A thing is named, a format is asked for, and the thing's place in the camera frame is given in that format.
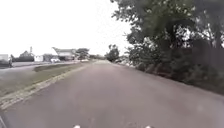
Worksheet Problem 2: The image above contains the row of trees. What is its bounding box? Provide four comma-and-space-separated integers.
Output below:
110, 0, 224, 91

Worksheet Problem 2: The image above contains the grey asphalt road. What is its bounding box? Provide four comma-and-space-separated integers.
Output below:
0, 59, 224, 128

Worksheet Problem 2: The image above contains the tree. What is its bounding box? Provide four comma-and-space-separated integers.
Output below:
75, 47, 91, 61
104, 44, 120, 63

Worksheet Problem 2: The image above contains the pale gravel edge strip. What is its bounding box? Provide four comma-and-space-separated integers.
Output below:
0, 63, 92, 111

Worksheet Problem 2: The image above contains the white vehicle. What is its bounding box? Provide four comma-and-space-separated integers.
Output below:
50, 57, 61, 64

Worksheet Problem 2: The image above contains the grey side road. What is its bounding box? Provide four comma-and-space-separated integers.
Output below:
0, 60, 81, 72

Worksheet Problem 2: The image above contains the building with pale roof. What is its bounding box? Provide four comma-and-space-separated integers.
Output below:
43, 46, 78, 62

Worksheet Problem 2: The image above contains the dark building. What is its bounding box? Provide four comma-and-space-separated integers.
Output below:
12, 50, 36, 63

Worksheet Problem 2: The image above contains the grass verge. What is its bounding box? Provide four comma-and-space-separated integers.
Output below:
0, 62, 89, 98

